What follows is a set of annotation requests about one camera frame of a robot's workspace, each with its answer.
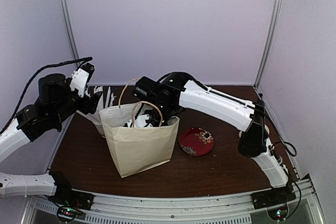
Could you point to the cream ceramic mug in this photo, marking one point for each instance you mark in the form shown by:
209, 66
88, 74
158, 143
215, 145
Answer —
249, 131

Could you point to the right aluminium frame post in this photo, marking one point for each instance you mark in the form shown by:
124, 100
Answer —
276, 9

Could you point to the cream paper bag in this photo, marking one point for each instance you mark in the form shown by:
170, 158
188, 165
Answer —
137, 149

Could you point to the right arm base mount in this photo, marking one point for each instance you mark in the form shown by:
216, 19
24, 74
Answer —
269, 198

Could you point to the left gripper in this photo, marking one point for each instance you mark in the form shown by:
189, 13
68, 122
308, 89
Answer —
90, 103

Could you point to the left aluminium frame post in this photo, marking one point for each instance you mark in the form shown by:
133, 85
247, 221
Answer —
69, 29

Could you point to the aluminium frame post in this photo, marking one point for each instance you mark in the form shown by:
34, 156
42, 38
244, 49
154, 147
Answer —
276, 9
69, 29

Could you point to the red floral plate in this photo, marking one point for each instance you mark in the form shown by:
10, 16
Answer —
196, 141

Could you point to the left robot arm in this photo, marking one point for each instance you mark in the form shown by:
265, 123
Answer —
59, 98

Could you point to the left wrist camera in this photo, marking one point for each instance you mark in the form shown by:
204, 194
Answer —
80, 78

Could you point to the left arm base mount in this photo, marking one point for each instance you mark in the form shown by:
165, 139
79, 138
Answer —
75, 199

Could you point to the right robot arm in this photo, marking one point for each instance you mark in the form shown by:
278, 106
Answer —
177, 91

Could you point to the aluminium front rail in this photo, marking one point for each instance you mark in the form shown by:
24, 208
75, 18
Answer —
234, 208

